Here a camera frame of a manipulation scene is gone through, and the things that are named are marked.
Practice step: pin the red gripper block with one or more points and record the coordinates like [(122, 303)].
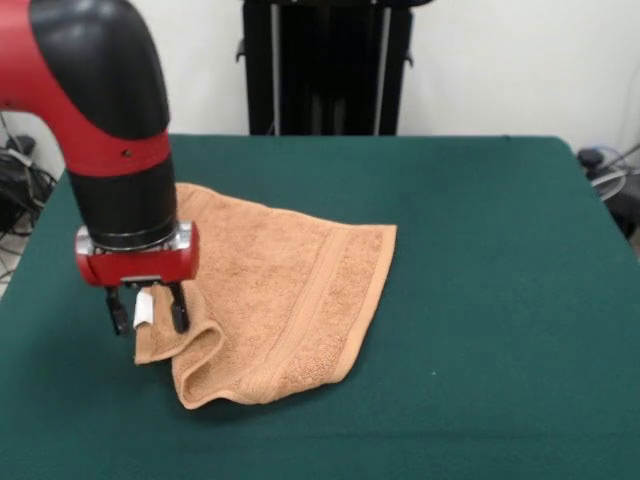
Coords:
[(150, 265)]

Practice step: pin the tan terry towel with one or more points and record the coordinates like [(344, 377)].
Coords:
[(290, 300)]

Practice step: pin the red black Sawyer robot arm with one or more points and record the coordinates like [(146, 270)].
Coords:
[(100, 100)]

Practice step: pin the dark green table cloth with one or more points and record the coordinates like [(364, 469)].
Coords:
[(450, 350)]

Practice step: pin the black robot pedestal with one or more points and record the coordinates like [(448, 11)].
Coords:
[(325, 70)]

